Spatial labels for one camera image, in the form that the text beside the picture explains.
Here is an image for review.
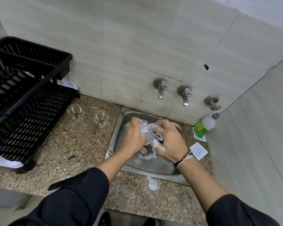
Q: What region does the green dish soap bottle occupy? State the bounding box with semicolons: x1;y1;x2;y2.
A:
194;112;221;139

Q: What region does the black plastic dish rack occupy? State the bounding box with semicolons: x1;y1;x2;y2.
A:
0;36;81;174

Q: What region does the clear glass tea cup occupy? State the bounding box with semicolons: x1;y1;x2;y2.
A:
93;110;110;128
67;104;85;122

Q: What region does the black dish scrubber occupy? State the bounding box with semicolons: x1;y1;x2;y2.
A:
149;129;164;144

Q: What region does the sink drain strainer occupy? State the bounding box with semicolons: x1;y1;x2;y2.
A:
138;145;156;161

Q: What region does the person's right hand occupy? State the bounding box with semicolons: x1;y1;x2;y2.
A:
152;119;191;164

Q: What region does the person's left forearm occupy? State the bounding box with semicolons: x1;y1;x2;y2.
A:
48;152;137;211

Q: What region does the white card with green edge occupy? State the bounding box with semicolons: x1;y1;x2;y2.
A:
193;126;207;142

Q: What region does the person's left hand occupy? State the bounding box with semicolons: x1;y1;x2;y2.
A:
120;117;148;160

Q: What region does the person's right forearm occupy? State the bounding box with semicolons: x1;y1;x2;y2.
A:
177;154;241;215

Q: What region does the steel wall valve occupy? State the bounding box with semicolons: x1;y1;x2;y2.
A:
204;95;222;111

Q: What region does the white card with black stripes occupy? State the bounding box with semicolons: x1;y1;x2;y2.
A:
189;142;208;161

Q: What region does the steel wall tap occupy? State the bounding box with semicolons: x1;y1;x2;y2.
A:
153;78;168;100
177;85;192;107

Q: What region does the woven wristband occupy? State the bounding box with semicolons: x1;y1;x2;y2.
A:
173;150;194;168

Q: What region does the steel sink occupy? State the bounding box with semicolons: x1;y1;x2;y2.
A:
105;112;191;186

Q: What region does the soapy clear glass cup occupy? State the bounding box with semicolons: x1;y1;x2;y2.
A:
138;119;164;148

